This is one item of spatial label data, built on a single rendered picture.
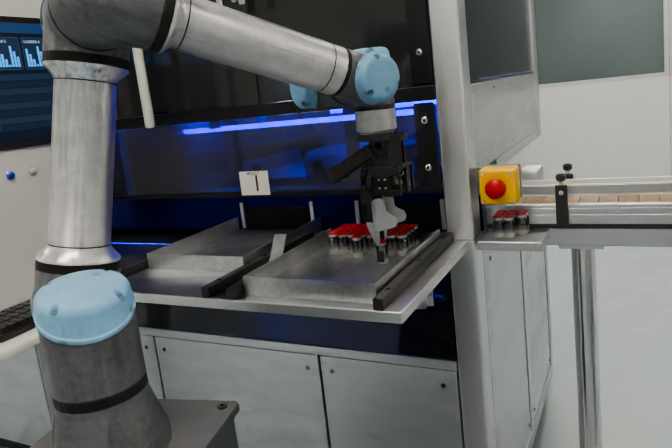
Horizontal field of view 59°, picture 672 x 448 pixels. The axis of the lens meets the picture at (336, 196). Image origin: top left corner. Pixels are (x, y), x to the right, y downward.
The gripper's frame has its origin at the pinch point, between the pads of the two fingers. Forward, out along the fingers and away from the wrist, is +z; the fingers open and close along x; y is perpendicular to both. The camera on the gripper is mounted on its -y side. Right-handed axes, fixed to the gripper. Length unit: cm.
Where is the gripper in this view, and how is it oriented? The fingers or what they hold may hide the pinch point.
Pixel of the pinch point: (377, 236)
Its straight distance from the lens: 116.6
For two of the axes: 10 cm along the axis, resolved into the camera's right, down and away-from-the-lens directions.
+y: 8.9, -0.2, -4.6
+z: 1.1, 9.8, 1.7
